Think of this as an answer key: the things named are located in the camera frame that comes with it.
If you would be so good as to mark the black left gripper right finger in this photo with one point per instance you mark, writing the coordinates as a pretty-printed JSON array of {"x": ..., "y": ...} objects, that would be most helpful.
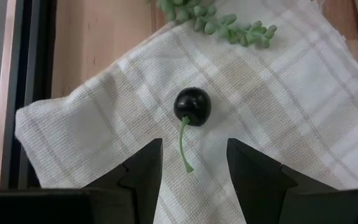
[{"x": 250, "y": 177}]

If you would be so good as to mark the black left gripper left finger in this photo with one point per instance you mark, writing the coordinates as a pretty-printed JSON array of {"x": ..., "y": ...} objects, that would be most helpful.
[{"x": 148, "y": 174}]

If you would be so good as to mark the white plaid dish towel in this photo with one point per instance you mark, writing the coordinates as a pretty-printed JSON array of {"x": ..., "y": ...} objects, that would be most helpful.
[{"x": 259, "y": 109}]

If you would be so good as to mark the green succulent plant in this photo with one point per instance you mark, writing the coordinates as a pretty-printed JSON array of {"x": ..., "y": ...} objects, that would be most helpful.
[{"x": 210, "y": 26}]

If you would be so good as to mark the black table frame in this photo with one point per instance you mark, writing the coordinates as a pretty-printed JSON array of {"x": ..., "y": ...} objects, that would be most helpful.
[{"x": 39, "y": 62}]

